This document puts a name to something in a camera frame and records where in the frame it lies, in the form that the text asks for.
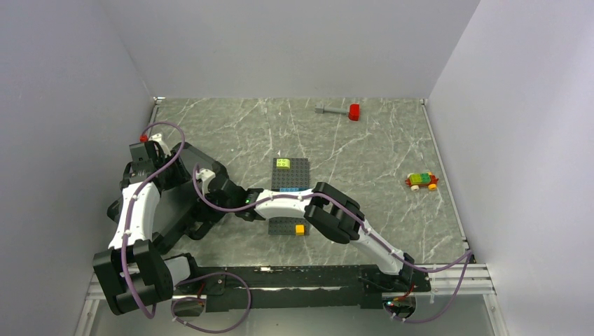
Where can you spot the upper grey lego baseplate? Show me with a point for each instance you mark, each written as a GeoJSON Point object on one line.
{"type": "Point", "coordinates": [296, 176]}

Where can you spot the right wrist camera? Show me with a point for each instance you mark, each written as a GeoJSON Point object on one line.
{"type": "Point", "coordinates": [205, 176]}

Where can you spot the light blue lego brick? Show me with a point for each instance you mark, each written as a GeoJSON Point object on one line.
{"type": "Point", "coordinates": [290, 190]}

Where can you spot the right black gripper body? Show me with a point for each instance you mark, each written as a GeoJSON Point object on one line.
{"type": "Point", "coordinates": [214, 200]}

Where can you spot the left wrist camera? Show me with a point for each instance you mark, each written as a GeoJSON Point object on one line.
{"type": "Point", "coordinates": [158, 138]}

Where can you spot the small yellow lego brick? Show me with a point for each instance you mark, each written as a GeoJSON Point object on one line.
{"type": "Point", "coordinates": [299, 230]}

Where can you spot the lower grey lego baseplate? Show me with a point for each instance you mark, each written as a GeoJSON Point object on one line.
{"type": "Point", "coordinates": [285, 226]}

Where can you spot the grey lego baseplate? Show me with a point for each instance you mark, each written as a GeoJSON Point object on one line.
{"type": "Point", "coordinates": [296, 176]}
{"type": "Point", "coordinates": [285, 226]}

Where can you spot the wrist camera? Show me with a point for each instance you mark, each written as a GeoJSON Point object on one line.
{"type": "Point", "coordinates": [205, 176]}
{"type": "Point", "coordinates": [158, 138]}

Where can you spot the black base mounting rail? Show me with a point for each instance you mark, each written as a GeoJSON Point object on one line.
{"type": "Point", "coordinates": [363, 286]}

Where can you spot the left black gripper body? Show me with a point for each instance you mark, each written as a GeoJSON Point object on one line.
{"type": "Point", "coordinates": [175, 175]}

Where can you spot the grey cylinder tool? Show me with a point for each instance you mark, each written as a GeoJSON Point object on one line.
{"type": "Point", "coordinates": [323, 109]}

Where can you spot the lime green lego brick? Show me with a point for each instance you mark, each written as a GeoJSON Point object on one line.
{"type": "Point", "coordinates": [283, 163]}

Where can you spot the colourful lego toy car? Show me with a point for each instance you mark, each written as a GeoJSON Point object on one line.
{"type": "Point", "coordinates": [418, 181]}

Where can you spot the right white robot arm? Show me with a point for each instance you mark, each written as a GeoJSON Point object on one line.
{"type": "Point", "coordinates": [332, 213]}

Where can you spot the red block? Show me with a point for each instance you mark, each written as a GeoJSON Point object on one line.
{"type": "Point", "coordinates": [354, 112]}

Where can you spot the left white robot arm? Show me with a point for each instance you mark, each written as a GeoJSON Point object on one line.
{"type": "Point", "coordinates": [131, 272]}

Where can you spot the black poker chip case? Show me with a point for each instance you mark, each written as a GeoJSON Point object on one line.
{"type": "Point", "coordinates": [180, 212]}

